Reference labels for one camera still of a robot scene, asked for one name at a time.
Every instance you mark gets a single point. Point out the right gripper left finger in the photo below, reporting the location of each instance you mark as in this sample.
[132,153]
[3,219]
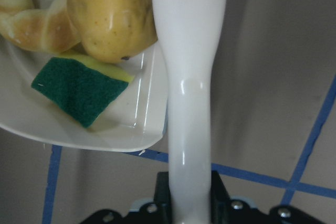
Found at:
[157,211]

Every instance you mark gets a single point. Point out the yellow toy potato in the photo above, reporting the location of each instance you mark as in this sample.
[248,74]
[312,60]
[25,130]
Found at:
[112,31]

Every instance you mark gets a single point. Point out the twisted bread toy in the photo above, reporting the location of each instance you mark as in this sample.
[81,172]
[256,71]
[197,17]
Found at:
[44,30]

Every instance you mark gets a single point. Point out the white hand brush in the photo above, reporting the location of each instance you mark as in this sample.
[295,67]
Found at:
[188,32]

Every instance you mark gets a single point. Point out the green yellow sponge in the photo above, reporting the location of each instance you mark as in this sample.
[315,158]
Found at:
[80,85]

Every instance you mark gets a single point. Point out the beige plastic dustpan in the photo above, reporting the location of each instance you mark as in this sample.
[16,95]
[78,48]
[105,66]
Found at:
[132,122]

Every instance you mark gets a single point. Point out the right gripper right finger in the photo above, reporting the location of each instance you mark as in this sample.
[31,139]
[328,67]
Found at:
[225,209]

